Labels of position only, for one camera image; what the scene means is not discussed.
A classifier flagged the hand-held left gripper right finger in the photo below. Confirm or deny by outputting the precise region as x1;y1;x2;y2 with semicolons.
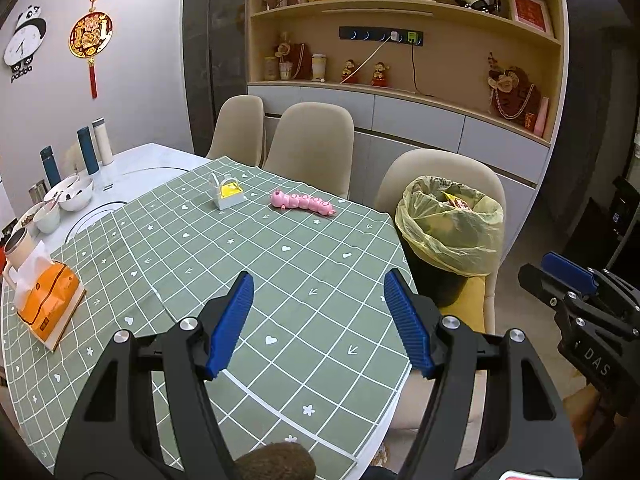
382;267;583;480

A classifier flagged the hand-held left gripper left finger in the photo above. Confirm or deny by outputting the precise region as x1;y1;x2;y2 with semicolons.
55;270;256;480

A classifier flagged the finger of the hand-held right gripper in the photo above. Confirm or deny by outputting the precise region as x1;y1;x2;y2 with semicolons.
541;252;640;323
517;263;598;317

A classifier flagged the black waste bin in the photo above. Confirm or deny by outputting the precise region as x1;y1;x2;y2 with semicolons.
402;240;478;308

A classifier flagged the yellow plastic bin liner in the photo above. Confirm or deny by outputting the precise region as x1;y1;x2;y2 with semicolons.
395;175;505;277

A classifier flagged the person's right hand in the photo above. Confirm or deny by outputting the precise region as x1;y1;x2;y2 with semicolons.
564;387;608;448

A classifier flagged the yellow seat cushion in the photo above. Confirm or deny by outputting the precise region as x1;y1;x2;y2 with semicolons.
452;275;488;333

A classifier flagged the green checked tablecloth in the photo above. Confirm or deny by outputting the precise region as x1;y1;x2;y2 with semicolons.
0;156;418;471

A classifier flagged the small white yellow box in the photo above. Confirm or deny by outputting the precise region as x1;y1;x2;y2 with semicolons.
209;172;247;211

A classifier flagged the pink caterpillar toy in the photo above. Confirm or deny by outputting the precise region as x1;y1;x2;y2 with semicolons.
270;189;337;218

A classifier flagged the beige dining chair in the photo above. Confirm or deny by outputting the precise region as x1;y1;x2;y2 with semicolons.
262;102;355;200
205;95;266;168
372;148;506;431

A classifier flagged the orange tissue pack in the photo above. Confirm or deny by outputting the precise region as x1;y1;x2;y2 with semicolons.
2;240;87;352

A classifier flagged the large brown monkey plush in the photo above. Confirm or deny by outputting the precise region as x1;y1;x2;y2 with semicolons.
487;52;543;121

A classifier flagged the wooden shelf cabinet unit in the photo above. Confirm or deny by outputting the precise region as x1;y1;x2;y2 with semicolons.
246;0;571;241

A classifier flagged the white thermos bottle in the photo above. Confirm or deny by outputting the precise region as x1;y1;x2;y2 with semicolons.
91;117;115;167

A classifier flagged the white mug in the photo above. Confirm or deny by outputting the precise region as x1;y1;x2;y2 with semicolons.
2;227;36;281

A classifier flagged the teal thermos bottle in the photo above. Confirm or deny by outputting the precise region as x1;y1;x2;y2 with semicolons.
76;127;97;176

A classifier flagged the dark blue thermos bottle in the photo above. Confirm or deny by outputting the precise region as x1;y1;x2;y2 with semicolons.
40;146;62;188

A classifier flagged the red framed picture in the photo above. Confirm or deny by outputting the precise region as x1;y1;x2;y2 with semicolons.
506;0;556;38

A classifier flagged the brown plush bag doll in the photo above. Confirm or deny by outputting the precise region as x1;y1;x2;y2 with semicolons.
275;32;307;81

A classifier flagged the black power strip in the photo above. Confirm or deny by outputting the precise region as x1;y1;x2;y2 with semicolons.
338;25;426;48

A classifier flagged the black power cable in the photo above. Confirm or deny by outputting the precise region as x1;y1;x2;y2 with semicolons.
410;44;437;97

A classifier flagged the white charging cable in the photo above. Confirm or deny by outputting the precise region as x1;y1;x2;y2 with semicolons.
342;40;396;83

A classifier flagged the red gold wall ornament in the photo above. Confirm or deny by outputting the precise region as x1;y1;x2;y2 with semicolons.
68;0;114;100

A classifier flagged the panda wall clock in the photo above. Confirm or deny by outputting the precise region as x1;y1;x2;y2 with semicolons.
4;2;47;85

